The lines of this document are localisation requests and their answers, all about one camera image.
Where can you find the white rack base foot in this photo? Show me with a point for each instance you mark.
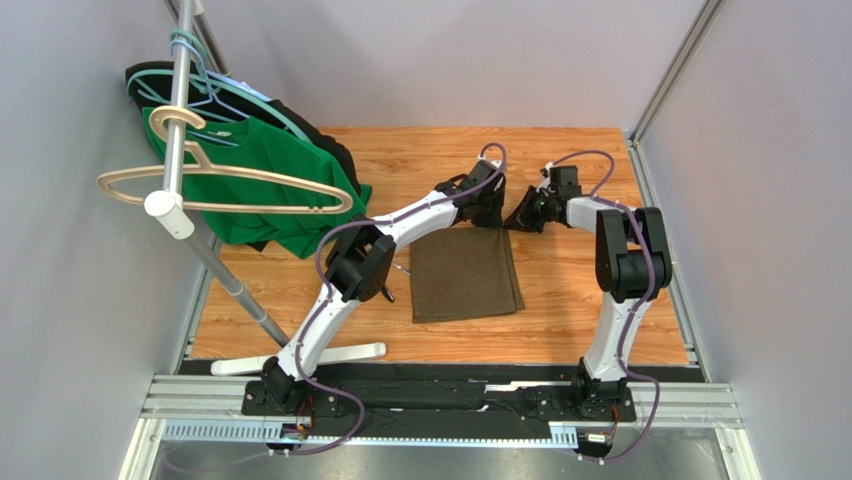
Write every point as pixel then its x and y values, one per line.
pixel 253 365

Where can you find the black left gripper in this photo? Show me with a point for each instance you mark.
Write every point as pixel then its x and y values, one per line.
pixel 497 220

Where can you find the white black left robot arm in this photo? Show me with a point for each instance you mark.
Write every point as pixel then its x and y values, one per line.
pixel 358 265

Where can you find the brown cloth napkin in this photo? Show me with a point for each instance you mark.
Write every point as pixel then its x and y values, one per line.
pixel 463 274

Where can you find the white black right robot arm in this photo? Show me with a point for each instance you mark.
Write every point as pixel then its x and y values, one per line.
pixel 632 265

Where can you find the silver fork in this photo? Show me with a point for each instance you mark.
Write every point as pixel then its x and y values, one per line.
pixel 402 269

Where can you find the aluminium frame rail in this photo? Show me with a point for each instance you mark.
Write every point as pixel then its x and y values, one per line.
pixel 686 428

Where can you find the black garment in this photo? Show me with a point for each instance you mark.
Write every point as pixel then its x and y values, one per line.
pixel 216 98

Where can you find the beige plastic hanger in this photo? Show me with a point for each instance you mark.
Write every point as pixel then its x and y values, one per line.
pixel 223 188

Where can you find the green t-shirt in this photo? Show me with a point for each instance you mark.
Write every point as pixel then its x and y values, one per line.
pixel 255 144

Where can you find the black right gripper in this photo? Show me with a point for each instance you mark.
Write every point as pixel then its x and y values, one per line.
pixel 532 207

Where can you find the silver clothes rack pole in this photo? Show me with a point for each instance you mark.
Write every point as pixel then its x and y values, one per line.
pixel 183 13

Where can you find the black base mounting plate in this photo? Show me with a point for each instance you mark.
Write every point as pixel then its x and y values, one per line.
pixel 545 403

